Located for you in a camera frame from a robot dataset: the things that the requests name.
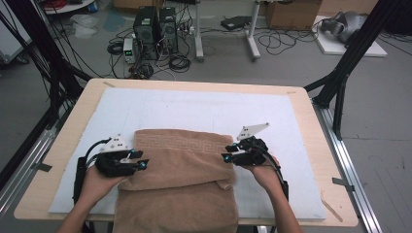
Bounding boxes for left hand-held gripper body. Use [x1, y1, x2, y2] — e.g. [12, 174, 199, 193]
[94, 133, 140, 179]

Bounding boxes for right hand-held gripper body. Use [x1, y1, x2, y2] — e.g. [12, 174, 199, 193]
[231, 121, 271, 168]

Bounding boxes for brown towel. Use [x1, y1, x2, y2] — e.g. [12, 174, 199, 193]
[112, 128, 240, 233]

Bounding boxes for person's left hand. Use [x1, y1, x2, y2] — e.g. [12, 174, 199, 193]
[78, 164, 128, 209]

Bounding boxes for person's right hand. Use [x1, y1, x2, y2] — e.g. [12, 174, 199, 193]
[243, 156, 287, 196]

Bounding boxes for white grid mat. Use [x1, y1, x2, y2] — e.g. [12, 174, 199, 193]
[48, 86, 327, 221]

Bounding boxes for black tape strip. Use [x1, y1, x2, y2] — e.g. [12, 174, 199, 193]
[32, 162, 53, 173]

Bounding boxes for thin wooden stick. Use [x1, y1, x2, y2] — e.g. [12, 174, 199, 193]
[322, 198, 344, 223]

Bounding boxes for white power supply unit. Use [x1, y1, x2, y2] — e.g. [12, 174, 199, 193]
[122, 37, 139, 64]

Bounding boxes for white table stand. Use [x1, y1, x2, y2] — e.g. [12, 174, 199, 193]
[193, 0, 262, 63]

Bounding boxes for large black computer tower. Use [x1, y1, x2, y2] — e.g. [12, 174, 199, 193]
[133, 5, 161, 61]

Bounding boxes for black flat device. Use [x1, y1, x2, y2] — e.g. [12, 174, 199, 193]
[220, 15, 253, 32]

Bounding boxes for slim black computer tower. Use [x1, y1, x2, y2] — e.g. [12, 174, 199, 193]
[158, 7, 180, 54]

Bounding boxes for white floor board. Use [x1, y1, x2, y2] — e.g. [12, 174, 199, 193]
[312, 15, 389, 58]

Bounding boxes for clear plastic bag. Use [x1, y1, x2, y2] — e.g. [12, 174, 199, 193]
[69, 14, 100, 39]

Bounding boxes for large cardboard box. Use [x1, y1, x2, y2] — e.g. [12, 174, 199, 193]
[265, 0, 324, 31]

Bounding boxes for round white table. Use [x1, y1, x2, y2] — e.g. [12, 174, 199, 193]
[41, 0, 97, 16]

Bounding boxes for grey rounded device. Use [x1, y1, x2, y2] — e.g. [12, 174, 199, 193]
[320, 11, 369, 45]

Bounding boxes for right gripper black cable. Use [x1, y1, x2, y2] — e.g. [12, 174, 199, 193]
[257, 146, 291, 201]

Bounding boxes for aluminium rail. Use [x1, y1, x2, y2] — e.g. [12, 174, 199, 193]
[0, 106, 71, 221]
[312, 99, 384, 233]

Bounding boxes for small black cable coil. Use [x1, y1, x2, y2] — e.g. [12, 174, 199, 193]
[106, 40, 125, 56]

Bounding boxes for loose black floor cables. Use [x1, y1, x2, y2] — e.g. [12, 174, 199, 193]
[257, 26, 321, 56]

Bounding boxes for black metal frame with cables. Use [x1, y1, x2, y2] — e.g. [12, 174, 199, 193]
[0, 0, 93, 130]

